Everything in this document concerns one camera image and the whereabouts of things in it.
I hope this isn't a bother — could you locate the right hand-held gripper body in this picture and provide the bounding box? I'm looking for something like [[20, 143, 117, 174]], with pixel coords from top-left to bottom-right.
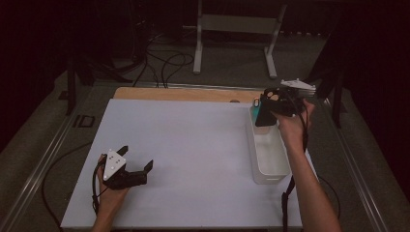
[[272, 78, 317, 118]]

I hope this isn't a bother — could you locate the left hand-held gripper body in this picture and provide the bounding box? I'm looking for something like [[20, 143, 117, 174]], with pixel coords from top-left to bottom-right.
[[102, 148, 149, 190]]

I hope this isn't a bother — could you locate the black phone case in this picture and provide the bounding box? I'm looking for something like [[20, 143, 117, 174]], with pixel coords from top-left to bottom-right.
[[254, 96, 278, 128]]

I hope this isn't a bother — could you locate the white plastic bin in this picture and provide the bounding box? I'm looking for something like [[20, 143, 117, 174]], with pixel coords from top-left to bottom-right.
[[248, 105, 292, 186]]

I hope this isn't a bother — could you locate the person's right hand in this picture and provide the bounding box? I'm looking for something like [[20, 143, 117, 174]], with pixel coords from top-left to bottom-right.
[[272, 99, 316, 151]]

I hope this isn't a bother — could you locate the person's left hand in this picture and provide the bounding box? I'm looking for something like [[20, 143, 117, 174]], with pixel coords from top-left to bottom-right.
[[96, 154, 130, 214]]

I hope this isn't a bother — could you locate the black tripod stand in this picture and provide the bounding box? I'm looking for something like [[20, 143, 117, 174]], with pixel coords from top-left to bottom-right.
[[66, 54, 133, 116], [304, 32, 347, 130]]

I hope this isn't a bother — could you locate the white table cover board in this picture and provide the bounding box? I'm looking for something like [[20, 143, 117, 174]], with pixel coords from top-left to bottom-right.
[[60, 98, 318, 230]]

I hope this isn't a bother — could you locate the white metal stand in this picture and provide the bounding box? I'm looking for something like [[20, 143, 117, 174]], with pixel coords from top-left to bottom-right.
[[192, 0, 288, 79]]

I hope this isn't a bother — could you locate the wooden table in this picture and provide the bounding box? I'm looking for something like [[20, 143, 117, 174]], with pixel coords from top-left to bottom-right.
[[113, 86, 266, 104]]

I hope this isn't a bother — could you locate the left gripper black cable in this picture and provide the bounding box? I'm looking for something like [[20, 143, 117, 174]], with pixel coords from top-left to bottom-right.
[[91, 160, 107, 216]]

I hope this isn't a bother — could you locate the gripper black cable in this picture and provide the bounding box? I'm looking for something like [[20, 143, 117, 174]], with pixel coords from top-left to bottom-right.
[[91, 160, 107, 216], [280, 95, 309, 232]]

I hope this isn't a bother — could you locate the black rectangular floor bracket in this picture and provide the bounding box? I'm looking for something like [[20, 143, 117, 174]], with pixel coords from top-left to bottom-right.
[[72, 114, 96, 129]]

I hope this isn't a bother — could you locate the thin black floor cable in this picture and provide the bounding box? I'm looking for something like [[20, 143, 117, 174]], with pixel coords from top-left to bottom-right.
[[318, 175, 341, 220], [41, 141, 93, 230]]

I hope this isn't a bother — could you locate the metal floor rail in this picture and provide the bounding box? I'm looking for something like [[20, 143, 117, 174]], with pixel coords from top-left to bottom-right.
[[322, 96, 390, 232], [0, 85, 95, 232]]

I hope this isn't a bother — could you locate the black looped floor cable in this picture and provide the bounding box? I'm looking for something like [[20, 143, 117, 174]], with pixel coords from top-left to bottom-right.
[[132, 32, 195, 89]]

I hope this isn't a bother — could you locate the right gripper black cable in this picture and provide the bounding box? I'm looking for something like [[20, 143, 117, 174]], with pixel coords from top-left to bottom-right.
[[280, 95, 309, 232]]

